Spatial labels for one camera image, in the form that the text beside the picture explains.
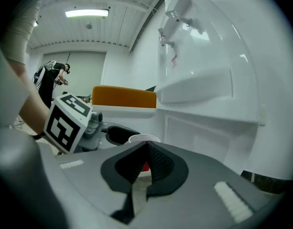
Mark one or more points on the white hinged door panel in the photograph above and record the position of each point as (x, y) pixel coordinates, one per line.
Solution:
(127, 111)

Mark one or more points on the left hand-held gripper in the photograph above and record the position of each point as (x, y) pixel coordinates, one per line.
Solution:
(63, 125)

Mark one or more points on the person's beige shirt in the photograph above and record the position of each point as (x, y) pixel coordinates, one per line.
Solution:
(22, 20)

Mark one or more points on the white water dispenser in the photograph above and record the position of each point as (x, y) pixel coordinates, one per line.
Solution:
(208, 44)

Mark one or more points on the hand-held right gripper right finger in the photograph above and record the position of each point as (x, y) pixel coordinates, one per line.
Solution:
(208, 194)

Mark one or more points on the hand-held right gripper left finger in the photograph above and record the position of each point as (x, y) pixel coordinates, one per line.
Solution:
(94, 175)

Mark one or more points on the long ceiling light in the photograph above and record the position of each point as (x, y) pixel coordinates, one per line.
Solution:
(86, 13)

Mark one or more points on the white drip tray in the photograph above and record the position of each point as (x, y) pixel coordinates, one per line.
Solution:
(196, 87)

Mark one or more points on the chrome faucet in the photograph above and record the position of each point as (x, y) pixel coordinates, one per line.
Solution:
(178, 17)

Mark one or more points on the red cup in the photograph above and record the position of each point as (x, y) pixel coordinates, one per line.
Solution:
(140, 138)

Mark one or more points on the person's left forearm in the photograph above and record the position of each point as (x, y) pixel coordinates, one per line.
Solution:
(29, 99)

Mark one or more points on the orange sofa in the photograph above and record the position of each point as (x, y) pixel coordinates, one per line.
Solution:
(122, 96)

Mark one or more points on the round smoke detector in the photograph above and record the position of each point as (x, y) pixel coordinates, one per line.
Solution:
(89, 25)

